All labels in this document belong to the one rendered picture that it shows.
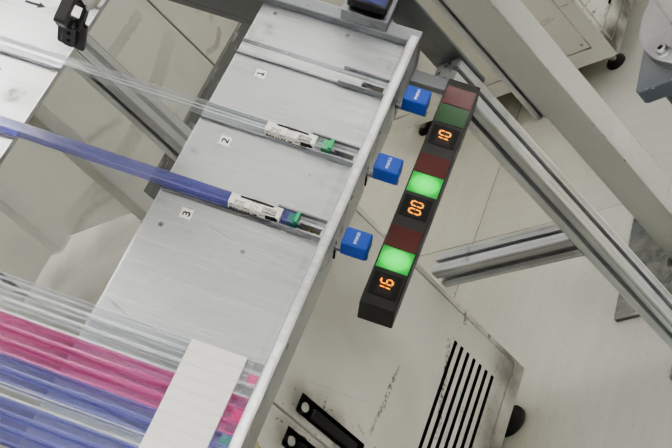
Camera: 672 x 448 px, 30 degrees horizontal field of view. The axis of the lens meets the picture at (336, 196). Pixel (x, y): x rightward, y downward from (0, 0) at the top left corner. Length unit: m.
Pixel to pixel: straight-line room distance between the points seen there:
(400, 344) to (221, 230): 0.57
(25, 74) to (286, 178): 0.34
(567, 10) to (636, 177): 0.60
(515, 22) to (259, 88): 0.48
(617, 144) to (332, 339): 0.54
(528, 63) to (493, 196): 0.76
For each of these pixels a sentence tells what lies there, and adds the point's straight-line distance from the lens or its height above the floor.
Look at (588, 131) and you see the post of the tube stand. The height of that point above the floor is 0.32.
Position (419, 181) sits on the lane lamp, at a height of 0.66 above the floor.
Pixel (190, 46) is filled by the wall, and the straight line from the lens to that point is 3.95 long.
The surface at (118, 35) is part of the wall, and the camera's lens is 3.79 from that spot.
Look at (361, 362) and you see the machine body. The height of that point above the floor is 0.38.
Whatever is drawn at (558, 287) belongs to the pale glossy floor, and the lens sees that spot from 2.25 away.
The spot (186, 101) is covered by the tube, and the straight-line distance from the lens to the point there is 1.45.
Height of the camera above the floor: 1.33
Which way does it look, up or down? 26 degrees down
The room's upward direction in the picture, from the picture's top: 46 degrees counter-clockwise
